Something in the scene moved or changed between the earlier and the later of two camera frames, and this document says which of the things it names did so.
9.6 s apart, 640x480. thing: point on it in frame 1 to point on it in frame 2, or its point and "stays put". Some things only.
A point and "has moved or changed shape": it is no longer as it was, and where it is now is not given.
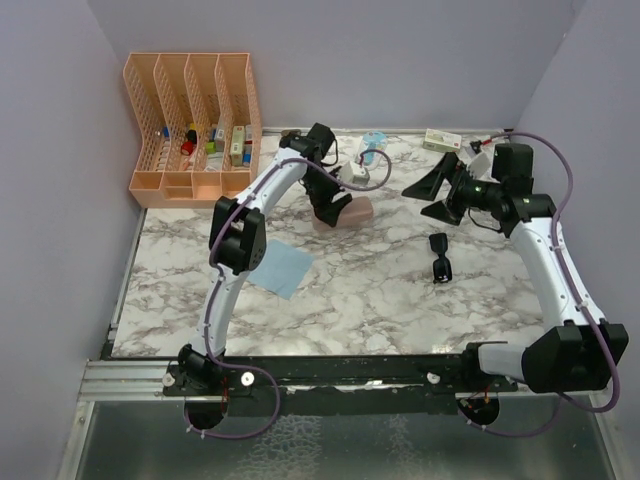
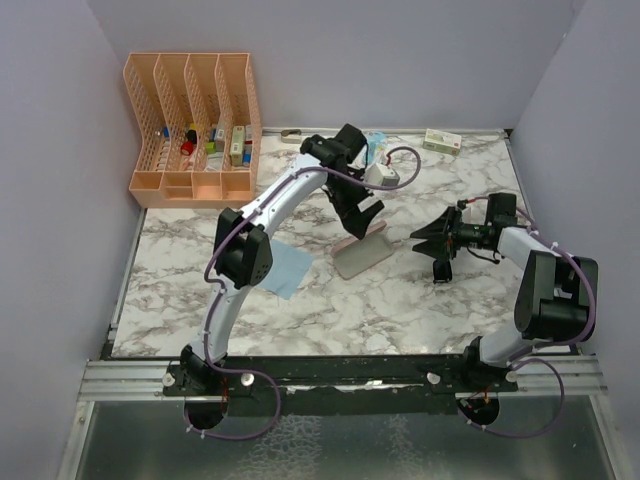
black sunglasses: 442,271 stays put
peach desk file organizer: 197,123 stays put
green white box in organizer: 237,145 stays put
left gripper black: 327,209 to 355,220
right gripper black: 428,187 to 441,240
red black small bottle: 187,146 stays put
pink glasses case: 358,214 has moved or changed shape
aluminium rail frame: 124,380 stays put
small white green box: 442,142 stays put
